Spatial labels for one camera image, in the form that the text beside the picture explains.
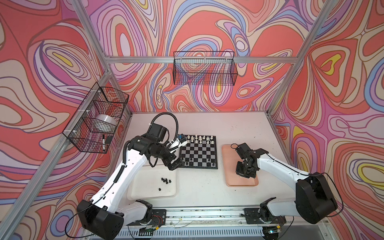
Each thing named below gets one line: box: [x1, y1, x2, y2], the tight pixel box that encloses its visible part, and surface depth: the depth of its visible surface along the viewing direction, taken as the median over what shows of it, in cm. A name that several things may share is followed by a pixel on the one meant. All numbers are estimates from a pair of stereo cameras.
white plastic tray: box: [127, 165, 178, 200], surface depth 86 cm
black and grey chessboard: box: [179, 134, 218, 170], surface depth 96 cm
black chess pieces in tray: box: [158, 177, 172, 191], surface depth 86 cm
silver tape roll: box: [95, 114, 117, 126], surface depth 75 cm
